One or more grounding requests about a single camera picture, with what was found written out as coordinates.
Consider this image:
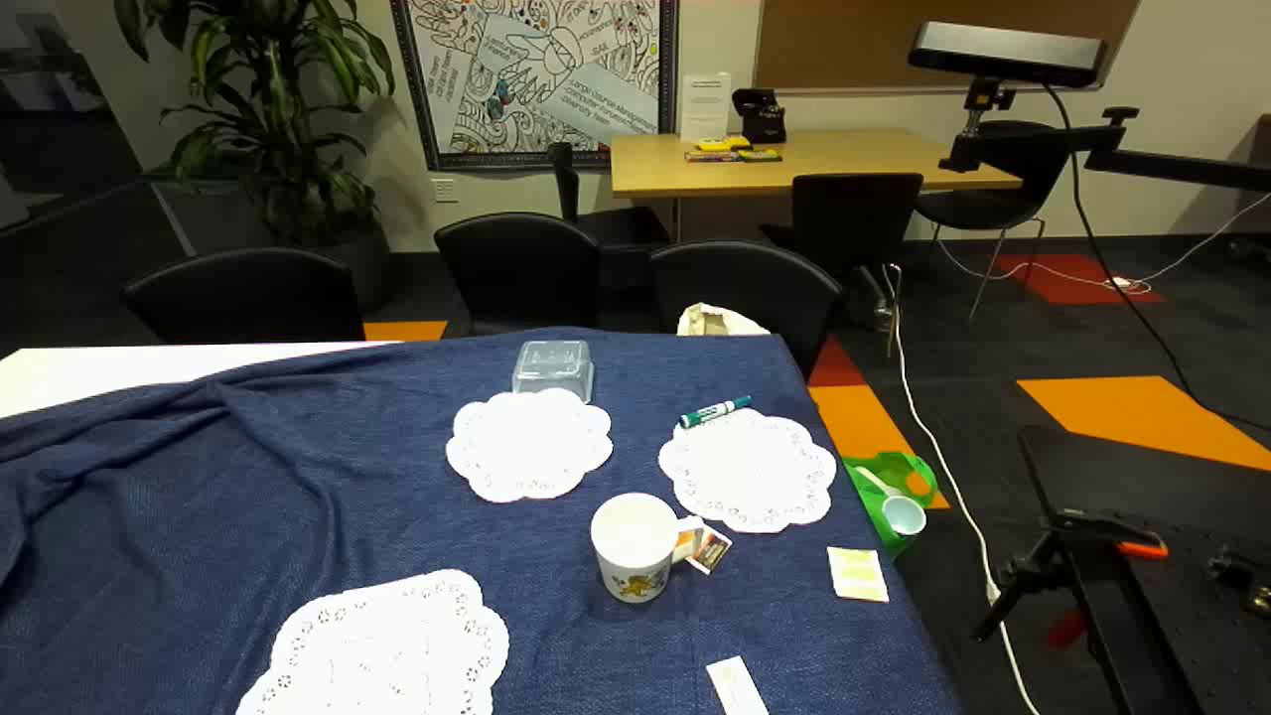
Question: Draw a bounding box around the green marker pen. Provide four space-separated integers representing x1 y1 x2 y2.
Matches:
676 392 760 432

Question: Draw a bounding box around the white printed ceramic mug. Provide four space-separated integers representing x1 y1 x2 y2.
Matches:
590 489 688 607

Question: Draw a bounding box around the clear plastic container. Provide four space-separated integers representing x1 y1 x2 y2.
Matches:
509 340 600 406

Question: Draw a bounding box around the white bag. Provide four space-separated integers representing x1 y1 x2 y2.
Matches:
673 300 776 343

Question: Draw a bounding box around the black curved-back chair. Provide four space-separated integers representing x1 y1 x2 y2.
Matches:
647 238 848 379
432 211 608 334
120 242 371 347

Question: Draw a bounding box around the white paper doily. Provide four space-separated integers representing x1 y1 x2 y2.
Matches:
440 387 615 510
654 406 842 539
235 565 511 715

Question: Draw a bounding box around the small brown printed packet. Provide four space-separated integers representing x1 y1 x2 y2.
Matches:
673 513 734 582

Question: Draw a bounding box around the yellow and black tool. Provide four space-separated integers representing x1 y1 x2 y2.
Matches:
685 137 788 166

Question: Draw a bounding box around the black square-back chair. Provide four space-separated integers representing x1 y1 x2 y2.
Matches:
762 173 925 291

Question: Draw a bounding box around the black device on table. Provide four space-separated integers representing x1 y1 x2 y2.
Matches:
727 83 792 146

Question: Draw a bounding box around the light wooden table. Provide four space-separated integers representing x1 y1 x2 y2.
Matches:
608 125 1024 242

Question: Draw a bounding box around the green plastic scoop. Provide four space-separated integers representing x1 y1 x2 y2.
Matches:
842 449 943 558

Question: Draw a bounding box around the framed drawing poster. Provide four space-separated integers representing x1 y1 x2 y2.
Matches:
388 0 685 174

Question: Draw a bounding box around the yellow sticky note pad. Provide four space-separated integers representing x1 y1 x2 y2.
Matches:
828 539 894 607

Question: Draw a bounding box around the white paper slip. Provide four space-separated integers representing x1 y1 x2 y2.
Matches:
705 653 776 715

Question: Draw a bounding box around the brown cork board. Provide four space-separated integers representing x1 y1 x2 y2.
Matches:
752 0 1144 91

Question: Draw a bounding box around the blue fabric table cloth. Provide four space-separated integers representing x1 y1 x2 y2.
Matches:
0 326 966 715

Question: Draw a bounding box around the black office chair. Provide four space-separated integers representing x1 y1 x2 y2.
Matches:
915 114 1071 322

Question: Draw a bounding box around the green potted plant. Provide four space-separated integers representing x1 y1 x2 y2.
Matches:
110 0 402 316

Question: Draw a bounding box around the small black floor device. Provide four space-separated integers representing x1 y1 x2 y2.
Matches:
1203 545 1271 626

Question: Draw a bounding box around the white wall paper sheet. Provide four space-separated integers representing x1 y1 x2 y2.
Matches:
676 69 734 142

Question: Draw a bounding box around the white floor cable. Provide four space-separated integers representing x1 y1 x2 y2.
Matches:
873 260 1049 715

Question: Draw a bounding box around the black camera cable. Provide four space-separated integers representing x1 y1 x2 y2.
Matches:
1049 77 1203 403

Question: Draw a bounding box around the black bar stereo camera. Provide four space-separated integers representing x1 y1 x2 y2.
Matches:
907 18 1107 91

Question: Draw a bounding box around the black clamp orange handle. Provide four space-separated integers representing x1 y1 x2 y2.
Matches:
974 510 1177 644

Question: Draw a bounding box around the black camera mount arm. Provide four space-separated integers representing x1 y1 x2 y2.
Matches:
943 77 1271 195

